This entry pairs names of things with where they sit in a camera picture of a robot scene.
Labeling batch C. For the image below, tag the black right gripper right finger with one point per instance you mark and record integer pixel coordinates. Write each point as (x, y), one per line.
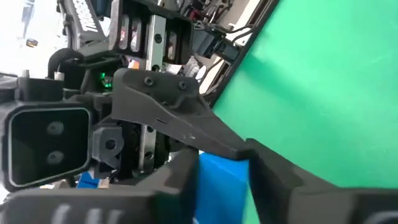
(311, 205)

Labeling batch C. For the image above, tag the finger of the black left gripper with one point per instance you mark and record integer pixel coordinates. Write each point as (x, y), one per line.
(161, 105)

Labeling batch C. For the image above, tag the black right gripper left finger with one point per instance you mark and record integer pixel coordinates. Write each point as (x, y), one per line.
(109, 205)

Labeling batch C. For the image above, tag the blue rectangular block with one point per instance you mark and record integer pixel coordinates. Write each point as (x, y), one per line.
(220, 186)

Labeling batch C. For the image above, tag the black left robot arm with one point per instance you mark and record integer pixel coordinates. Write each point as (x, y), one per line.
(37, 88)

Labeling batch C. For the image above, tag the green felt table mat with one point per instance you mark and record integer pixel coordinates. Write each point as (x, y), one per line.
(326, 93)

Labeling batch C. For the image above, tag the black metal table frame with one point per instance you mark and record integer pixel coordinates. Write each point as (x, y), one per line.
(222, 85)

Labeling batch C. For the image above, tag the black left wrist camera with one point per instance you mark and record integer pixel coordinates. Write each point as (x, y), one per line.
(46, 146)

